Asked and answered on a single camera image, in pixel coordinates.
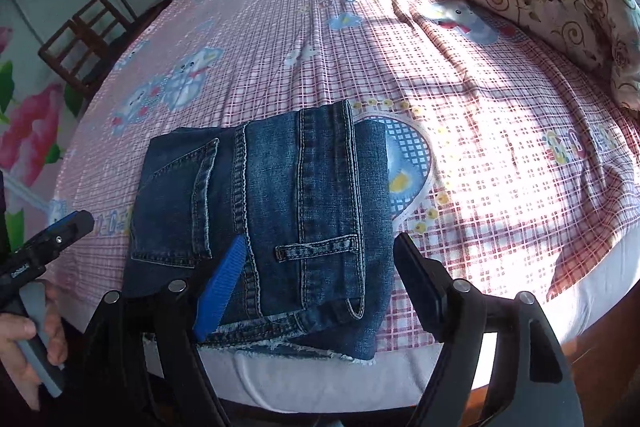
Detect blue denim jeans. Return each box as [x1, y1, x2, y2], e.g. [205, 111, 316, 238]
[122, 101, 393, 361]

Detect person's left hand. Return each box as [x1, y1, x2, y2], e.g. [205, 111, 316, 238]
[0, 281, 68, 411]

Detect white mattress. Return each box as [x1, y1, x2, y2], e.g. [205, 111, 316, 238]
[195, 230, 639, 424]

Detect brown wooden chair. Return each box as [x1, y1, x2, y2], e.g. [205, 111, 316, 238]
[38, 0, 134, 100]

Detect pink plaid cartoon bedsheet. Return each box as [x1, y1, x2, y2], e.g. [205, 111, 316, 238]
[51, 0, 639, 327]

